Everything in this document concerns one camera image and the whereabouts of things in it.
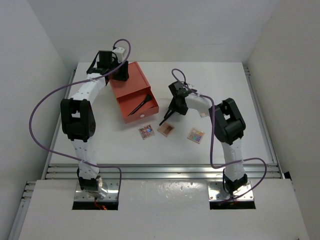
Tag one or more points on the white front cover panel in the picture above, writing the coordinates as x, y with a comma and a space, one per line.
163, 210

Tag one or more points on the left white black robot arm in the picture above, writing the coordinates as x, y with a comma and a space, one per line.
78, 121

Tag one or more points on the orange drawer box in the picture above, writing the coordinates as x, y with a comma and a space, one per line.
129, 94

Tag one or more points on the colourful eyeshadow palette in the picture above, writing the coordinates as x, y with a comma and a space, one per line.
195, 135

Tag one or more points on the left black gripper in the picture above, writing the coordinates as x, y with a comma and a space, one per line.
123, 74

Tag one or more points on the thin black makeup brush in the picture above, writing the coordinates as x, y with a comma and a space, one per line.
169, 112

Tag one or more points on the round-pan eyeshadow palette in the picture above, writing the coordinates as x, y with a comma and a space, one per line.
146, 132

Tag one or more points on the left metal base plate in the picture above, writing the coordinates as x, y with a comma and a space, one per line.
107, 193

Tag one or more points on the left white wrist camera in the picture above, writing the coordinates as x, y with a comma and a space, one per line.
120, 53

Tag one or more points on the brown quad eyeshadow palette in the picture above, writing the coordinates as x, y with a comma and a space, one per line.
165, 129

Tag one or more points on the small black makeup brush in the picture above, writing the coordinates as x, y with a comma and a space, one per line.
147, 98

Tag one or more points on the aluminium rail frame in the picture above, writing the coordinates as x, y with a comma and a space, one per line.
123, 154

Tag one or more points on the long brown eyeshadow palette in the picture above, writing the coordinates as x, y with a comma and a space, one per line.
203, 114

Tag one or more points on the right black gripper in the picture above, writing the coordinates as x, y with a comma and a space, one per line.
173, 105

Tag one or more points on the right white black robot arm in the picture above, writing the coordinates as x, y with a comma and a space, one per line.
228, 127

